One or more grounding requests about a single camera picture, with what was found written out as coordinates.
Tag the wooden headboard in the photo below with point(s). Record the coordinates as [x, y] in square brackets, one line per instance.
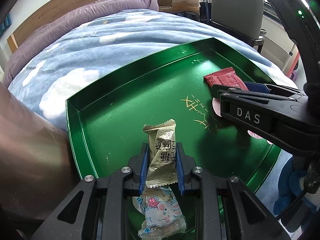
[62, 0]

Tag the green metal tray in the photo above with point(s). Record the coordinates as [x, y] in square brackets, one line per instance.
[125, 105]

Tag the beige candy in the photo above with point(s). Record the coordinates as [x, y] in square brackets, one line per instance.
[161, 150]

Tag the pink snack packet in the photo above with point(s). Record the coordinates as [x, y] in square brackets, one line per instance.
[216, 106]

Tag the dark red packet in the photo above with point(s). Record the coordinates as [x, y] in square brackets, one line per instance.
[222, 78]

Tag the white desk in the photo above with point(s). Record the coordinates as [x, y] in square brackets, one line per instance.
[275, 35]

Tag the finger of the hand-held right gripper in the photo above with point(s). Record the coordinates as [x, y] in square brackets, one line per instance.
[250, 94]
[257, 86]

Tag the blue patterned cloth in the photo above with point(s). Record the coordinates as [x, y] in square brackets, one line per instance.
[287, 180]

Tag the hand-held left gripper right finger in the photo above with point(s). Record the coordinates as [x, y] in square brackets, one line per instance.
[180, 170]

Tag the teal curtain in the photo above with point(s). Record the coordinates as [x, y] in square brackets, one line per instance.
[5, 25]

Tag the person's right hand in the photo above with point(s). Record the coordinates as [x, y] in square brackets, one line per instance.
[311, 180]

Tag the brown electric kettle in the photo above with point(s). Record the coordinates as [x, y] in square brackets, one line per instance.
[30, 142]

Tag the pastel bunny candy packet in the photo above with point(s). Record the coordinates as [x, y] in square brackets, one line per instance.
[160, 210]

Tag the dark bag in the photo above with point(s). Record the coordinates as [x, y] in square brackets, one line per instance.
[205, 10]

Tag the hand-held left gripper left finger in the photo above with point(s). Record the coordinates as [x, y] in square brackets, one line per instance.
[143, 165]

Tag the purple pillow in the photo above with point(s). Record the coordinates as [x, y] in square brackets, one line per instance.
[62, 22]

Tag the grey office chair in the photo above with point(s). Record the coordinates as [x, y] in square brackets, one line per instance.
[237, 5]

